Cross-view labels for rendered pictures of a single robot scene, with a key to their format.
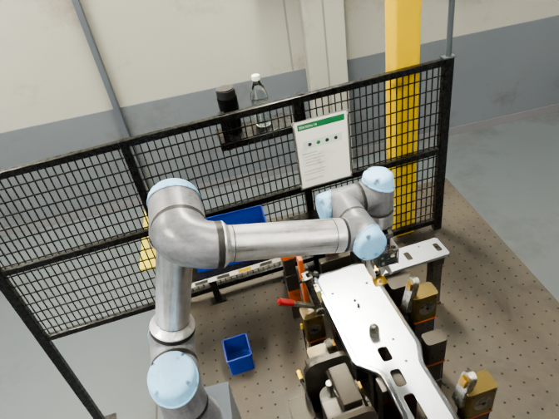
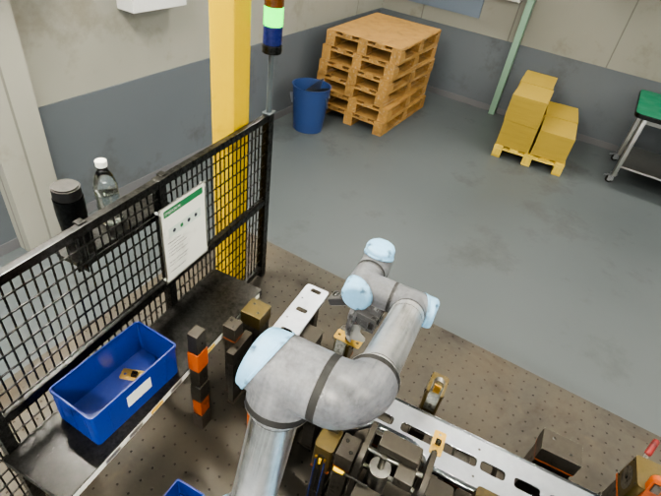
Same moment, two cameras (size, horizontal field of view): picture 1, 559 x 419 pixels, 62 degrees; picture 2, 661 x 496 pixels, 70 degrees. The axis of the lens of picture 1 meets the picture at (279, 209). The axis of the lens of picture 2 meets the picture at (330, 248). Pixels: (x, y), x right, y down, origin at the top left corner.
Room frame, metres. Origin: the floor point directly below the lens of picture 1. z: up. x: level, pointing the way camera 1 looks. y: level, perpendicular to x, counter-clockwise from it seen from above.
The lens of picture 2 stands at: (0.57, 0.63, 2.33)
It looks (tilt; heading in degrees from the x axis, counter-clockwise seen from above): 38 degrees down; 299
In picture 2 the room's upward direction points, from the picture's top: 9 degrees clockwise
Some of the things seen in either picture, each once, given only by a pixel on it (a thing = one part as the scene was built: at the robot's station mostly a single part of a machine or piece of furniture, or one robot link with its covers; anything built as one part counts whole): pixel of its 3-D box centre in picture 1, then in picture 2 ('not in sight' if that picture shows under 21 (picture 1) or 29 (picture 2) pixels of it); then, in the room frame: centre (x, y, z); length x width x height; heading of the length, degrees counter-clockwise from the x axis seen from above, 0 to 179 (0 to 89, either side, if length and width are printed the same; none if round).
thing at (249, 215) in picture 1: (230, 238); (119, 379); (1.43, 0.21, 1.10); 0.30 x 0.17 x 0.13; 95
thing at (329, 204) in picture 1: (343, 207); (369, 287); (0.89, -0.15, 1.56); 0.11 x 0.11 x 0.08; 10
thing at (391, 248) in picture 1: (379, 241); (367, 306); (0.92, -0.25, 1.40); 0.09 x 0.08 x 0.12; 6
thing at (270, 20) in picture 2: not in sight; (273, 16); (1.72, -0.74, 1.90); 0.07 x 0.07 x 0.06
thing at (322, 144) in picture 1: (323, 150); (183, 232); (1.62, -0.21, 1.30); 0.23 x 0.02 x 0.31; 99
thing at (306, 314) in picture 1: (312, 346); not in sight; (1.03, -0.03, 0.87); 0.10 x 0.07 x 0.35; 99
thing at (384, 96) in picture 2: not in sight; (378, 70); (3.28, -4.63, 0.48); 1.35 x 0.97 x 0.96; 94
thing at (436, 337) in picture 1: (435, 363); not in sight; (0.90, -0.42, 0.84); 0.10 x 0.05 x 0.29; 99
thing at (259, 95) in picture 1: (259, 100); (106, 191); (1.68, 0.00, 1.53); 0.07 x 0.07 x 0.20
